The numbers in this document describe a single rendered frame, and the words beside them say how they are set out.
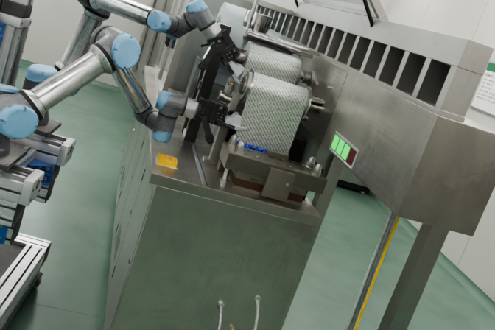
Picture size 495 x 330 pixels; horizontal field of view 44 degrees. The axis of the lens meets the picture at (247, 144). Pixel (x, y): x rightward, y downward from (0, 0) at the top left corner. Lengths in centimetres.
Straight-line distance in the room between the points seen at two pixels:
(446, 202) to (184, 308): 110
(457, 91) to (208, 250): 109
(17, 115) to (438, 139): 126
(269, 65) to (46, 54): 563
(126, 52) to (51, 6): 587
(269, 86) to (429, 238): 90
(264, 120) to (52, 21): 577
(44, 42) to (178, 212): 596
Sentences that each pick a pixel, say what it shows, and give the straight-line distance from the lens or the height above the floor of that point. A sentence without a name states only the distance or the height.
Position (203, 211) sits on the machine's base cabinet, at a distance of 226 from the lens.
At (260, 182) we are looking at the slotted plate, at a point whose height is 95.
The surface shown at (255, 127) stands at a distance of 245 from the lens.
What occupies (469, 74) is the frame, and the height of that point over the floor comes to 157.
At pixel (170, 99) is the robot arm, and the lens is 236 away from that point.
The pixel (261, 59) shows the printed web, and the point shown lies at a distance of 265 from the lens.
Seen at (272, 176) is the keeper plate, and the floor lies 99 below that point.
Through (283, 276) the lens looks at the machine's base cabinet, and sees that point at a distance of 242.
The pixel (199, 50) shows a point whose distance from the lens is 341.
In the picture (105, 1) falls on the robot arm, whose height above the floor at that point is 139.
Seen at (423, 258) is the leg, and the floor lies 101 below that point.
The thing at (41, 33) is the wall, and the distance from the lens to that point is 803.
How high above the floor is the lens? 155
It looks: 12 degrees down
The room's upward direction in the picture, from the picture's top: 19 degrees clockwise
